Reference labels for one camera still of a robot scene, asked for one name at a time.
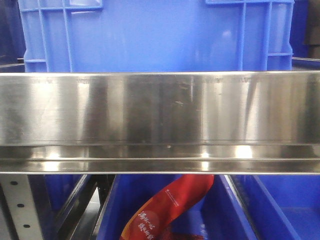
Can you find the red printed package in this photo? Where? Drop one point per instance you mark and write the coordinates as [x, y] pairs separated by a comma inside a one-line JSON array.
[[154, 216]]

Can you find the large blue bin on shelf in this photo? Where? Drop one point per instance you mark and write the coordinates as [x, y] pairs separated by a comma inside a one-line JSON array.
[[156, 35]]

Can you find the lower blue bin right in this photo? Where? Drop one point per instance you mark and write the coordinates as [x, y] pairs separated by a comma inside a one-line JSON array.
[[282, 207]]

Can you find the lower blue bin middle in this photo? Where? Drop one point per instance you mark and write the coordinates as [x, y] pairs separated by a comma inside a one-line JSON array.
[[218, 216]]

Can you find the stainless steel shelf rail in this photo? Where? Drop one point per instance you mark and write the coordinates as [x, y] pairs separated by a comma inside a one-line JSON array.
[[265, 122]]

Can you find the perforated metal shelf post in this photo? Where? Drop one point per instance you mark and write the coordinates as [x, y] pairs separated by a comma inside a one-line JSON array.
[[21, 204]]

